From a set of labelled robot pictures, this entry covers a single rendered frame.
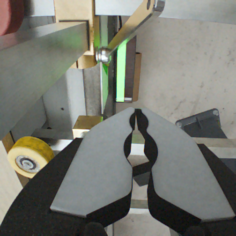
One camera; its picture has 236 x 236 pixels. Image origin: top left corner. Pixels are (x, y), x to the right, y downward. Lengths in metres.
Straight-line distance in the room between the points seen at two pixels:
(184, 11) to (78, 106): 0.43
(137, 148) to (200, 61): 0.95
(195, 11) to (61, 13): 0.17
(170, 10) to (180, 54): 0.93
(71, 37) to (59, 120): 0.48
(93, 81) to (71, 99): 0.15
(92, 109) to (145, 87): 0.76
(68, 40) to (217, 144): 0.33
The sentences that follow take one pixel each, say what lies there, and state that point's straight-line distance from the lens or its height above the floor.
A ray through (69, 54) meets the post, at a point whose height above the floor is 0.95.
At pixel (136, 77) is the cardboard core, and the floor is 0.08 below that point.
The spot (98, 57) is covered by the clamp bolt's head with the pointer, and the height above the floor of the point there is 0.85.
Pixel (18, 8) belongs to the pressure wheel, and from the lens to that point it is 0.26.
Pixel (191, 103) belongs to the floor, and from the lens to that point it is 1.33.
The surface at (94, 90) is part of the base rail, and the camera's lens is 0.46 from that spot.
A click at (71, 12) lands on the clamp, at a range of 0.25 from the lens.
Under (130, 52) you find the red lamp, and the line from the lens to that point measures 0.42.
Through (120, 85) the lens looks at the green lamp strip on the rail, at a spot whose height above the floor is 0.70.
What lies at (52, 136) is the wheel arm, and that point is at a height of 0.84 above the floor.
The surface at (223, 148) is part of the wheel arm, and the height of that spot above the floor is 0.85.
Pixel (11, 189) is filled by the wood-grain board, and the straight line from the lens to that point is 0.47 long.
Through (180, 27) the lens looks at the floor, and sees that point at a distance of 1.15.
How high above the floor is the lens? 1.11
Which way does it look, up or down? 57 degrees down
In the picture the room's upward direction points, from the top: 174 degrees counter-clockwise
